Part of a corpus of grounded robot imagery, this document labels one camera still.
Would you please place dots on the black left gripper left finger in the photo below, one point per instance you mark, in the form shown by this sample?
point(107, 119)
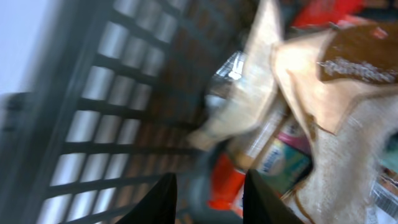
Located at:
point(158, 206)

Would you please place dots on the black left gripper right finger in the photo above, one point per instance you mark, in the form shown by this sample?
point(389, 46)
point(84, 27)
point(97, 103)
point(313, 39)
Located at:
point(261, 205)

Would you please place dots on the tissue multipack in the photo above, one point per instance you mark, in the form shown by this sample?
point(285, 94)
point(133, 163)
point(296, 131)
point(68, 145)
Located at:
point(288, 159)

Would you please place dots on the beige snack pouch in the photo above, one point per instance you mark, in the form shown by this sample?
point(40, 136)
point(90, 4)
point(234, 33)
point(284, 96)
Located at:
point(341, 86)
point(252, 95)

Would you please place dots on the grey plastic basket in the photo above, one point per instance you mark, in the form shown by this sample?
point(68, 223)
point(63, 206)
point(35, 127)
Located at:
point(119, 88)

